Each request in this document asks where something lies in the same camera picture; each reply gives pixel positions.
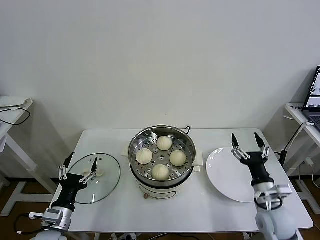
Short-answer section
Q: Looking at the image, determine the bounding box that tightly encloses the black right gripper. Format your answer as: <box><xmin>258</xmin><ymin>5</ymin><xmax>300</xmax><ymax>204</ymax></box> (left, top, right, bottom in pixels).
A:
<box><xmin>231</xmin><ymin>132</ymin><xmax>273</xmax><ymax>187</ymax></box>

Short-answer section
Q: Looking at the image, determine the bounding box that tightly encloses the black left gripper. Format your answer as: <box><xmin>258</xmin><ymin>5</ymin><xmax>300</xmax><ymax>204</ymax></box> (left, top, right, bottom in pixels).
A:
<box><xmin>50</xmin><ymin>151</ymin><xmax>98</xmax><ymax>212</ymax></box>

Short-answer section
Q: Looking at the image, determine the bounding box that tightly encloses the white steamed baozi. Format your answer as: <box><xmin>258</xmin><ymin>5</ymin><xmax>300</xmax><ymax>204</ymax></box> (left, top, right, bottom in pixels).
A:
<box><xmin>151</xmin><ymin>164</ymin><xmax>170</xmax><ymax>181</ymax></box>
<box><xmin>135</xmin><ymin>148</ymin><xmax>154</xmax><ymax>165</ymax></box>
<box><xmin>156</xmin><ymin>135</ymin><xmax>173</xmax><ymax>152</ymax></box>
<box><xmin>169</xmin><ymin>149</ymin><xmax>187</xmax><ymax>167</ymax></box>

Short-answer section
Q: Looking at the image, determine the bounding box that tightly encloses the stainless steel steamer basket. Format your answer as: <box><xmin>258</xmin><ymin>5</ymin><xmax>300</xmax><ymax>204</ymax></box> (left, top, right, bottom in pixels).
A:
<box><xmin>127</xmin><ymin>124</ymin><xmax>197</xmax><ymax>181</ymax></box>

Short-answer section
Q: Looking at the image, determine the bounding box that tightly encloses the round glass pot lid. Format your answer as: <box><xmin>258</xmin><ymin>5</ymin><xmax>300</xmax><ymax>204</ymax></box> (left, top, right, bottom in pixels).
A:
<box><xmin>64</xmin><ymin>152</ymin><xmax>122</xmax><ymax>205</ymax></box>

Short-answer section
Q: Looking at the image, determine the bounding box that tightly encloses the large white round plate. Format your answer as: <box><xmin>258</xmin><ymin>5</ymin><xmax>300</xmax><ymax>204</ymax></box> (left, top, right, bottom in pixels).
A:
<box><xmin>205</xmin><ymin>147</ymin><xmax>261</xmax><ymax>203</ymax></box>

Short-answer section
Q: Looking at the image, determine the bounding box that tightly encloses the white side table with laptop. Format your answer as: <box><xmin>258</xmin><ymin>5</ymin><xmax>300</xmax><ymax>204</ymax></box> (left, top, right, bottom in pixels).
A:
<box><xmin>284</xmin><ymin>102</ymin><xmax>320</xmax><ymax>216</ymax></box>

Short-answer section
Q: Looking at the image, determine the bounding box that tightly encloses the white side table with cloth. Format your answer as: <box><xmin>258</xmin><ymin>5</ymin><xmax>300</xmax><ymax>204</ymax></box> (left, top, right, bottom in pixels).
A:
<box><xmin>0</xmin><ymin>99</ymin><xmax>58</xmax><ymax>217</ymax></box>

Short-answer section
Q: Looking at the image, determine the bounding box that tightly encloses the white electric cooking pot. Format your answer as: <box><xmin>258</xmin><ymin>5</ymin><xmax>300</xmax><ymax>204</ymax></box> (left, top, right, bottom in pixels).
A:
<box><xmin>120</xmin><ymin>146</ymin><xmax>204</xmax><ymax>201</ymax></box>

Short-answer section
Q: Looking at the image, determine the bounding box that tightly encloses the dark grey open laptop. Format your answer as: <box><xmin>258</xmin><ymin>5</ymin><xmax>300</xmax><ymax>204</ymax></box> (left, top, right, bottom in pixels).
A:
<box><xmin>301</xmin><ymin>65</ymin><xmax>320</xmax><ymax>133</ymax></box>

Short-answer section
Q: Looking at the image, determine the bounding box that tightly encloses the white folded cloth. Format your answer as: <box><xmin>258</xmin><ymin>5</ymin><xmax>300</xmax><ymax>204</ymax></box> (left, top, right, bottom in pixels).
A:
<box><xmin>0</xmin><ymin>95</ymin><xmax>33</xmax><ymax>113</ymax></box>

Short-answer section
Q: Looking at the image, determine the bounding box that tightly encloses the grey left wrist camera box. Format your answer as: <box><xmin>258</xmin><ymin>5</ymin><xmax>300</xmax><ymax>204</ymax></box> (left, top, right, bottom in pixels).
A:
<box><xmin>28</xmin><ymin>208</ymin><xmax>63</xmax><ymax>225</ymax></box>

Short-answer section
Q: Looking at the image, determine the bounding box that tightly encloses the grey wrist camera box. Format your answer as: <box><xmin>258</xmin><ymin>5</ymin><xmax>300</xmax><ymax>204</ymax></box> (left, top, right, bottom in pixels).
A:
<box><xmin>28</xmin><ymin>208</ymin><xmax>63</xmax><ymax>225</ymax></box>
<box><xmin>253</xmin><ymin>183</ymin><xmax>293</xmax><ymax>212</ymax></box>

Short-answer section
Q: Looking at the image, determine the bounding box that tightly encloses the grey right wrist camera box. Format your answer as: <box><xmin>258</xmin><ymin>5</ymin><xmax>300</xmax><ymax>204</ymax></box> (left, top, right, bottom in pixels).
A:
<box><xmin>253</xmin><ymin>183</ymin><xmax>293</xmax><ymax>212</ymax></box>

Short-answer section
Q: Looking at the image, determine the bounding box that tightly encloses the white laptop usb cable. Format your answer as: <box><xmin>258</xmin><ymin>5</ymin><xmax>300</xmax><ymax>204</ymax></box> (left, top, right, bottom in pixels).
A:
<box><xmin>300</xmin><ymin>121</ymin><xmax>316</xmax><ymax>131</ymax></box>

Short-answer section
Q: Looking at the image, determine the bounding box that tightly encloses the thin black cable loop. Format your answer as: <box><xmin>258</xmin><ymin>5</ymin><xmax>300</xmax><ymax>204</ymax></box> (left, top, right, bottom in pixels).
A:
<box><xmin>0</xmin><ymin>103</ymin><xmax>32</xmax><ymax>125</ymax></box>

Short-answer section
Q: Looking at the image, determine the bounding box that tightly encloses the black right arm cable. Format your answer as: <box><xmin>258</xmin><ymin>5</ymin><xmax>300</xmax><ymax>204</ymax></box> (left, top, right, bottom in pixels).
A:
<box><xmin>254</xmin><ymin>196</ymin><xmax>285</xmax><ymax>211</ymax></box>

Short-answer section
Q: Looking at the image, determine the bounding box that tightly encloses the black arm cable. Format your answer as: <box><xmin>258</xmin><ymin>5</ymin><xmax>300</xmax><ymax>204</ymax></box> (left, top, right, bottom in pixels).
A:
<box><xmin>15</xmin><ymin>212</ymin><xmax>48</xmax><ymax>236</ymax></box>
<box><xmin>254</xmin><ymin>196</ymin><xmax>285</xmax><ymax>211</ymax></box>

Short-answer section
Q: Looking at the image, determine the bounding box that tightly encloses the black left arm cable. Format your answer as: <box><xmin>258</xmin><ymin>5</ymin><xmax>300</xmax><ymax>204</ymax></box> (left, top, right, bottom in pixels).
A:
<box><xmin>15</xmin><ymin>212</ymin><xmax>48</xmax><ymax>236</ymax></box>

